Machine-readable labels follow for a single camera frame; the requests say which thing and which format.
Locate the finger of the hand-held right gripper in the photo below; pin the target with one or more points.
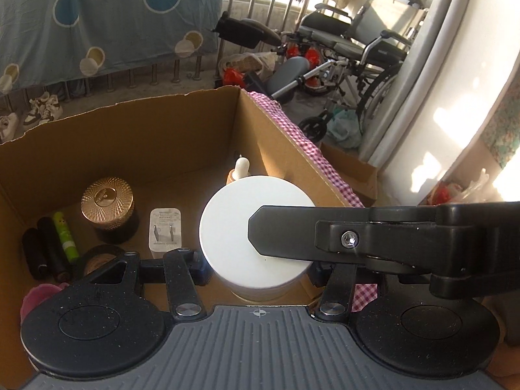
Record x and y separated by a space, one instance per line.
292 231

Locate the beige woven bag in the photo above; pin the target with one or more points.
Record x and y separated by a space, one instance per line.
248 63

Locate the red plastic bag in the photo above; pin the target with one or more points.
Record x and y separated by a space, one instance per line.
232 76

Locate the white round jar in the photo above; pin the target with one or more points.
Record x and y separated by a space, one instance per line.
227 227

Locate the white charger plug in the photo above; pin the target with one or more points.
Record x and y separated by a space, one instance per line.
162 231

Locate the cardboard box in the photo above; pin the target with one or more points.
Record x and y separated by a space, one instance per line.
162 138

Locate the black round container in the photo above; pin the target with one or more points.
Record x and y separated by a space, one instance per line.
93 254

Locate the green dropper bottle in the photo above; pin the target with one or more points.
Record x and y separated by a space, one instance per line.
239 168

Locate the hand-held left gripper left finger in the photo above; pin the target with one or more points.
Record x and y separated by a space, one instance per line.
191 270

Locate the jar with gold lid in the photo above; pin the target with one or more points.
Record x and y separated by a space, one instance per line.
107 203

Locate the black padded seat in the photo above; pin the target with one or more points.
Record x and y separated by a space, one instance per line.
248 28

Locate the blue dotted bedsheet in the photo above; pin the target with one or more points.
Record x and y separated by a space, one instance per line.
113 20

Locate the green lip balm tube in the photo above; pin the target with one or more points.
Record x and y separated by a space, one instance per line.
65 235

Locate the grey cushioned pad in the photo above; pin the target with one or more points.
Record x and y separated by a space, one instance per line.
290 71

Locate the pink soft object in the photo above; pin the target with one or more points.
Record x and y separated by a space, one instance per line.
36 300

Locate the wheelchair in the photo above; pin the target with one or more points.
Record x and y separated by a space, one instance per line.
337 40

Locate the floral curtain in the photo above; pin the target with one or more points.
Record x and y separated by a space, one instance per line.
508 130

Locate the white and brown sneaker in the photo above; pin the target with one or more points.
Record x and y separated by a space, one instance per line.
34 115
53 107

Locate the light green plastic bag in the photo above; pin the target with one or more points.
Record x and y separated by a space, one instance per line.
345 128

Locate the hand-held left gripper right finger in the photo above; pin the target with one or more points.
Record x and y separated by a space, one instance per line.
339 288

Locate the clear plastic bag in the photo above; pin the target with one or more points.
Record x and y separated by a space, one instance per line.
471 189

